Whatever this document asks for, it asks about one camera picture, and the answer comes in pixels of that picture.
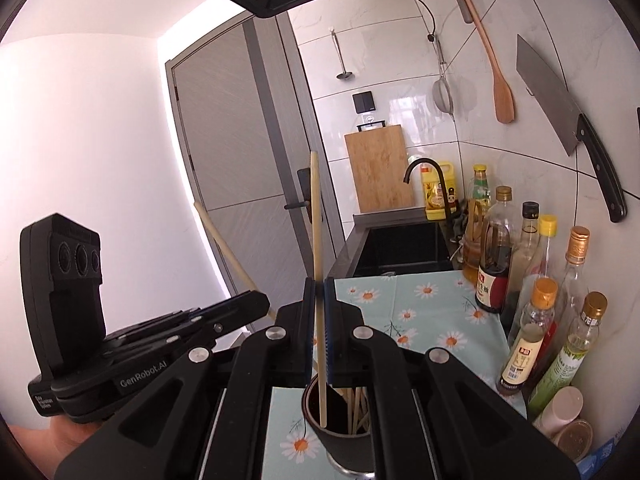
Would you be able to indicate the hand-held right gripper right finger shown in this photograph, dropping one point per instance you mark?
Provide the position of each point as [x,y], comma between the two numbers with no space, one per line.
[330,335]

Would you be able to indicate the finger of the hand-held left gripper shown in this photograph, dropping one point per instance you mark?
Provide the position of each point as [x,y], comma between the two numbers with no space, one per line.
[230,312]

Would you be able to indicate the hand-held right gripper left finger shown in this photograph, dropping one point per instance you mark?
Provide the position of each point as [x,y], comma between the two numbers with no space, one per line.
[310,335]

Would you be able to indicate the wooden chopstick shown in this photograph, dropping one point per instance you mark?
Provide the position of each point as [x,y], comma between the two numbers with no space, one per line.
[316,210]
[354,410]
[225,250]
[364,417]

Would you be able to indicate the black utensil holder cup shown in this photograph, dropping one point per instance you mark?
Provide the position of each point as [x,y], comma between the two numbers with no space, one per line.
[345,450]

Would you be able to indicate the person's left forearm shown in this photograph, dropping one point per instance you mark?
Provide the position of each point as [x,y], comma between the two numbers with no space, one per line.
[45,445]

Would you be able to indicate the teal daisy print tablecloth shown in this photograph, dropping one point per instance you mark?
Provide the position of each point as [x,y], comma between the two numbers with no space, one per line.
[430,320]

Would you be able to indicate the black sink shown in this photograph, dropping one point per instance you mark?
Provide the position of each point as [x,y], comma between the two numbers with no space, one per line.
[400,250]

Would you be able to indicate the wooden cutting board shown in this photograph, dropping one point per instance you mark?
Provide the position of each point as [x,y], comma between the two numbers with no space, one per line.
[380,170]

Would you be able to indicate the yellow oil jug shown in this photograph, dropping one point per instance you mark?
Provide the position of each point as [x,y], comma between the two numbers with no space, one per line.
[435,195]

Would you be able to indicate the grey door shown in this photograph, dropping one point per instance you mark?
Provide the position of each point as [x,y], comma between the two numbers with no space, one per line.
[235,135]

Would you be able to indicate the dark soy sauce bottle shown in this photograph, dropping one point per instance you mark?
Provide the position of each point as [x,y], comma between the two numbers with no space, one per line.
[492,260]

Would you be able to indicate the small red label bottle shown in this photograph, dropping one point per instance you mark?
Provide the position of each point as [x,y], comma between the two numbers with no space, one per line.
[522,360]

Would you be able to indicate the black faucet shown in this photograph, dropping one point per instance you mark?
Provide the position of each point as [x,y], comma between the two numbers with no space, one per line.
[440,170]

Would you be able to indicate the green label oil bottle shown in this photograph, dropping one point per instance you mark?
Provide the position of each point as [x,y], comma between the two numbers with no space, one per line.
[480,195]

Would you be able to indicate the black cap bottle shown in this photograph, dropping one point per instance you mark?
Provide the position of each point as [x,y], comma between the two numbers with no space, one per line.
[527,260]

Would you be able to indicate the small black framed holder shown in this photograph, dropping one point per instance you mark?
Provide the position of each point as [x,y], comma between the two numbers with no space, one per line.
[371,122]

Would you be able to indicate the green label gold cap bottle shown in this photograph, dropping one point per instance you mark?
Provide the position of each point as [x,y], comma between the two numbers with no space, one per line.
[562,365]

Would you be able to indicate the beige plastic container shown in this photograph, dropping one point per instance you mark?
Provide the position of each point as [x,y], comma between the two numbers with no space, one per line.
[562,407]

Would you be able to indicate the yellow cap bottle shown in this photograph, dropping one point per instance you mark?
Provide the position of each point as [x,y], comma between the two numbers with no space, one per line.
[548,225]

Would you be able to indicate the tall clear gold cap bottle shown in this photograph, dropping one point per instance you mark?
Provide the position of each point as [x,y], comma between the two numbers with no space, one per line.
[577,265]

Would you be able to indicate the metal ladle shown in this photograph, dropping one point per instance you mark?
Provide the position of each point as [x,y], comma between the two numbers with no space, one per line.
[345,75]

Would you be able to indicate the metal mesh strainer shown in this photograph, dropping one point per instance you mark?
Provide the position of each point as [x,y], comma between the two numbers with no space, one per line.
[443,97]

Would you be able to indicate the brown spice jar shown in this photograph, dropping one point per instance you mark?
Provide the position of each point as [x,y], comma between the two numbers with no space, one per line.
[575,440]

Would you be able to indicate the wooden spatula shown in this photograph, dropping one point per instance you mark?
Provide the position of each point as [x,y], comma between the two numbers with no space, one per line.
[504,102]

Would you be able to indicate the blue white salt bag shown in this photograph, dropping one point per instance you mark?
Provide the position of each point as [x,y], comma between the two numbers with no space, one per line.
[600,460]

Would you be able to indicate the yellow grey peeler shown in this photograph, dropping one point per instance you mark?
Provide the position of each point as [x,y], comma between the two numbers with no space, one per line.
[465,10]

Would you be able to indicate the black wall switch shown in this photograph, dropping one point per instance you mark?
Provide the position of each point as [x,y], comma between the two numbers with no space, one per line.
[364,102]

